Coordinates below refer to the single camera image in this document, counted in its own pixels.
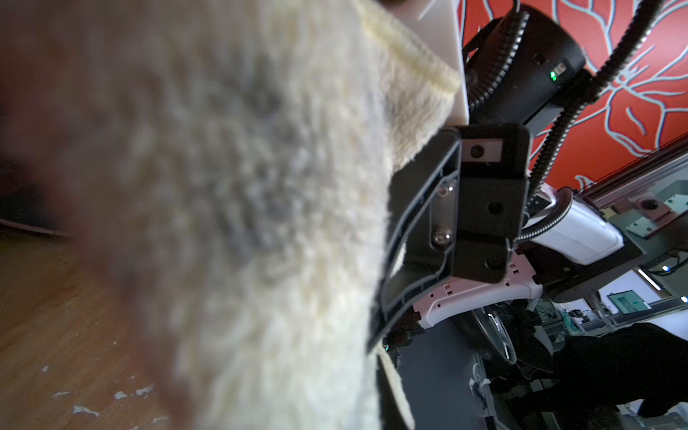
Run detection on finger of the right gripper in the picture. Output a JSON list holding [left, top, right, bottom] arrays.
[[367, 128, 462, 352]]

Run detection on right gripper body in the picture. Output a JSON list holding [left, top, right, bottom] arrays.
[[453, 124, 532, 284]]

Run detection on yellow cloth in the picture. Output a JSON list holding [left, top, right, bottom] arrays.
[[1, 1, 463, 429]]

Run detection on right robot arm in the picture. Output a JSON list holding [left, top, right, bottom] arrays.
[[367, 1, 662, 348]]

